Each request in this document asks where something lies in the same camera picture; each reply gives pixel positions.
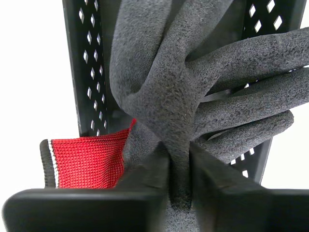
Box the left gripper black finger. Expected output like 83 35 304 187
190 144 309 232
0 147 170 232

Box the grey glove with red cuff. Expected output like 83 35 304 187
39 0 309 232

